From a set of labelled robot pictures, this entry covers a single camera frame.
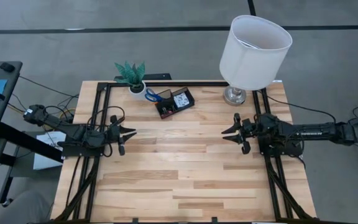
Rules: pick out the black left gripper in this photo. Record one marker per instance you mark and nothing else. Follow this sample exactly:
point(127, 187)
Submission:
point(113, 133)

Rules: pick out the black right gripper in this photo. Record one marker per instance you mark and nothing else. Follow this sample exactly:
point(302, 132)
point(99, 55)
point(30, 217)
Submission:
point(252, 132)

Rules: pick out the black mesh desk organizer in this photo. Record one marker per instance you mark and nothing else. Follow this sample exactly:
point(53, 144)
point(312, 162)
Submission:
point(169, 104)

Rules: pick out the white sticky note pad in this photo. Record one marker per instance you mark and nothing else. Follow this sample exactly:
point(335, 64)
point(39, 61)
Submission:
point(181, 100)

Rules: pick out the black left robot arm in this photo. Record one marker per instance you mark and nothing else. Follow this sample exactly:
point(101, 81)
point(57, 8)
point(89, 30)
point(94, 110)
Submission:
point(61, 126)

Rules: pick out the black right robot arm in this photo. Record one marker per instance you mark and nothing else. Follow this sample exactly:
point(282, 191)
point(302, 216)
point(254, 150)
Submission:
point(309, 132)

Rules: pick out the green plant in white pot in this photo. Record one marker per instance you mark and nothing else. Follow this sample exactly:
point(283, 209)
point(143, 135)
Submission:
point(132, 74)

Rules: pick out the silver lamp with white shade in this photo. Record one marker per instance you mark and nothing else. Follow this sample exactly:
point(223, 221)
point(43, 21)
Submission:
point(253, 56)

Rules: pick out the white printed sheet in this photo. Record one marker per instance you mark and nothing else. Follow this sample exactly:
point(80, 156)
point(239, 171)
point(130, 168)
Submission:
point(47, 161)

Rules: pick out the black side desk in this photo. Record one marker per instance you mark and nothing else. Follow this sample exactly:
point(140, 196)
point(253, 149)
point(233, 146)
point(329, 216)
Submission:
point(8, 67)

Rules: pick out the black computer mouse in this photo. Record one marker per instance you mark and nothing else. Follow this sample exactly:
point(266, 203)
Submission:
point(7, 67)

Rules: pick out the black aluminium table frame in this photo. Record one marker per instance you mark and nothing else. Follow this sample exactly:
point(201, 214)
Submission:
point(275, 186)

